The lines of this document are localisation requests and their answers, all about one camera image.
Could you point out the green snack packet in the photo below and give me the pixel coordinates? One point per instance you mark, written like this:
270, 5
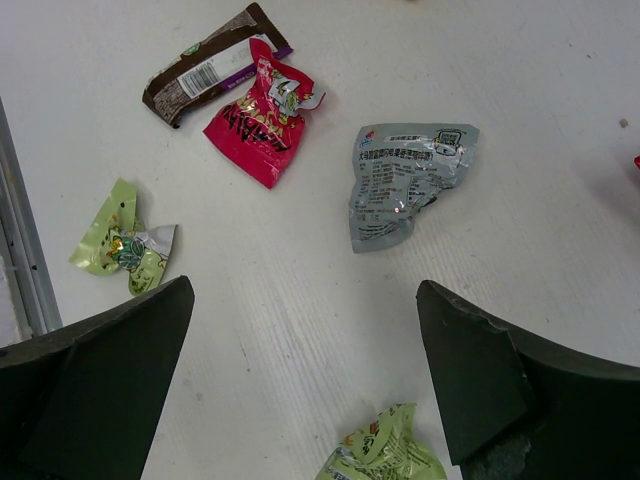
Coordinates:
383, 450
118, 240

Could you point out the green snack packet right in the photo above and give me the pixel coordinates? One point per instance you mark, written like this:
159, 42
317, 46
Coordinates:
383, 450

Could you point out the green snack packet front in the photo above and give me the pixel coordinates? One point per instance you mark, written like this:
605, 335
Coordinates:
118, 240

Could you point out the aluminium table frame rail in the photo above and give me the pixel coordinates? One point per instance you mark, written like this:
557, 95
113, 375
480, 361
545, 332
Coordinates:
25, 266

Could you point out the brown chocolate bar wrapper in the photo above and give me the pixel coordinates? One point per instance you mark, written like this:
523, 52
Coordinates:
212, 66

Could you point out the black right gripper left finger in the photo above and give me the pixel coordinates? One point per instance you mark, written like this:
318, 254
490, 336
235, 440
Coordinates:
84, 401

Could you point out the pink snack packet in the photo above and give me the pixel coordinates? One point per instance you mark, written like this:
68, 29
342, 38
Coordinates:
261, 131

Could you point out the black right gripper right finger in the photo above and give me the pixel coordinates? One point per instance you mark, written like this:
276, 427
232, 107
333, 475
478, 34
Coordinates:
515, 405

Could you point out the grey foil snack packet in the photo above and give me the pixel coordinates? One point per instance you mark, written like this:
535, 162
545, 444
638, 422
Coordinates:
400, 168

